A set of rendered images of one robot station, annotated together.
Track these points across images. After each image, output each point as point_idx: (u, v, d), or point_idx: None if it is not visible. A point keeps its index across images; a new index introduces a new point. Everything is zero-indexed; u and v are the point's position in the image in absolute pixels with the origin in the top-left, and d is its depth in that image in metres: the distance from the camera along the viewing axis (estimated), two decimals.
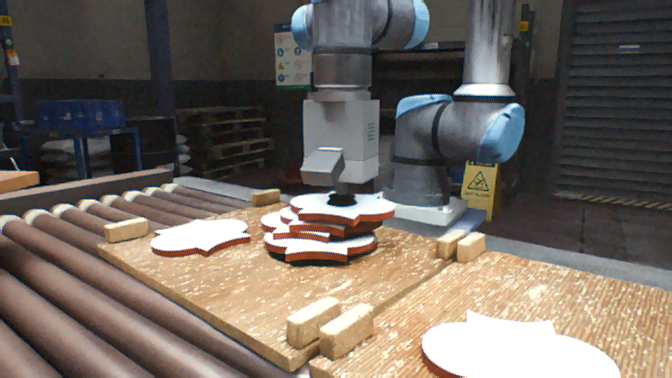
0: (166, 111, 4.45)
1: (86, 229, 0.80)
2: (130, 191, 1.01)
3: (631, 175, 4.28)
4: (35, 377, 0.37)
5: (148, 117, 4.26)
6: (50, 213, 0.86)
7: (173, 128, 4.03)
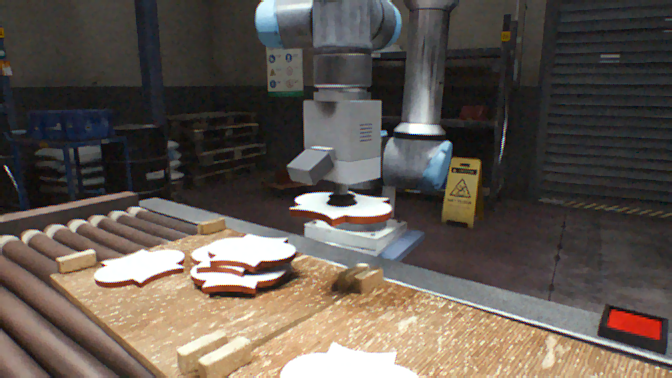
0: (156, 119, 4.55)
1: (49, 255, 0.89)
2: (96, 215, 1.10)
3: (612, 181, 4.38)
4: None
5: (139, 124, 4.35)
6: (18, 239, 0.95)
7: (163, 136, 4.13)
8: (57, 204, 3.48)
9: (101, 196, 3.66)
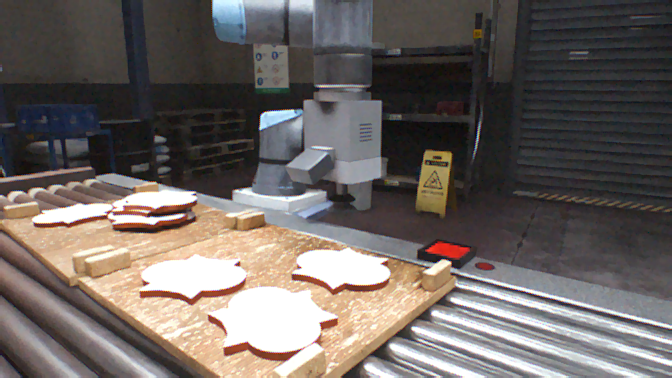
0: (143, 114, 4.71)
1: None
2: (54, 185, 1.26)
3: (583, 174, 4.54)
4: None
5: (125, 119, 4.51)
6: None
7: (148, 130, 4.29)
8: None
9: None
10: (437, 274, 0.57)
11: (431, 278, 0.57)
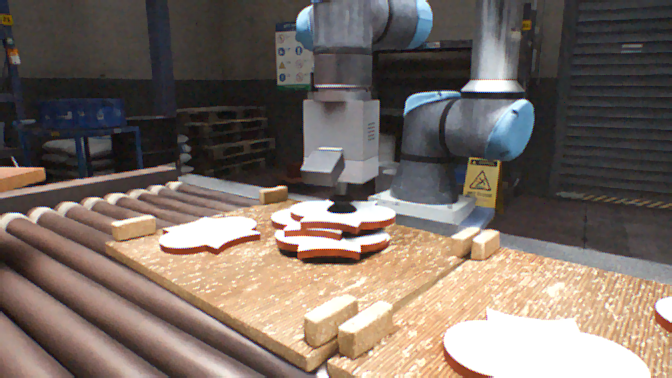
0: (167, 111, 4.44)
1: (92, 227, 0.79)
2: (135, 189, 1.00)
3: (633, 174, 4.27)
4: (46, 377, 0.36)
5: (149, 116, 4.25)
6: (54, 211, 0.85)
7: (175, 127, 4.02)
8: None
9: None
10: None
11: None
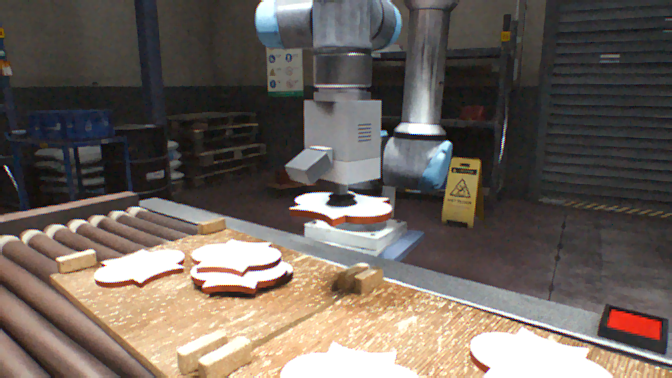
0: (156, 119, 4.55)
1: (49, 255, 0.89)
2: (96, 215, 1.10)
3: (612, 181, 4.38)
4: None
5: (139, 124, 4.35)
6: (18, 239, 0.95)
7: (163, 136, 4.13)
8: (57, 204, 3.48)
9: (101, 196, 3.66)
10: None
11: None
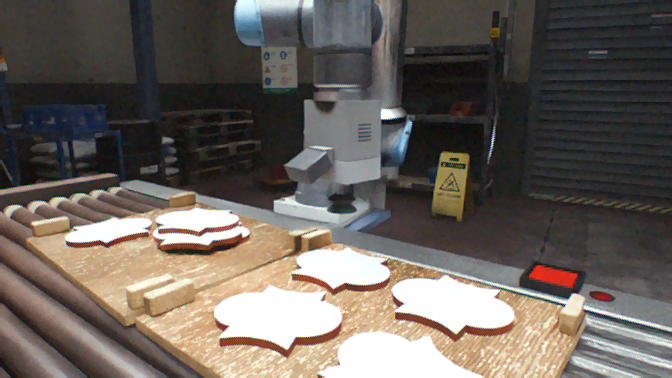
0: (151, 115, 4.60)
1: (29, 226, 0.95)
2: (77, 194, 1.16)
3: (601, 176, 4.43)
4: None
5: (133, 120, 4.41)
6: (1, 213, 1.00)
7: (157, 131, 4.18)
8: None
9: None
10: (579, 314, 0.47)
11: (572, 320, 0.47)
